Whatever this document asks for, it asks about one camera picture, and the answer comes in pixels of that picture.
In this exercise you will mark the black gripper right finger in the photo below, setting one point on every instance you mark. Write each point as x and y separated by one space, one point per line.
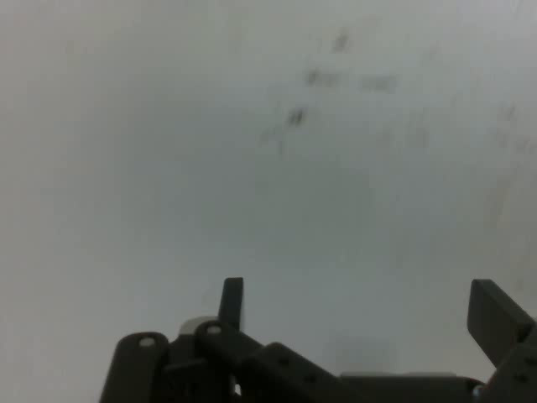
499 319

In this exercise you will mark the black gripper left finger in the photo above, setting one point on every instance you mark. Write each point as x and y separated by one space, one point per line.
268 369

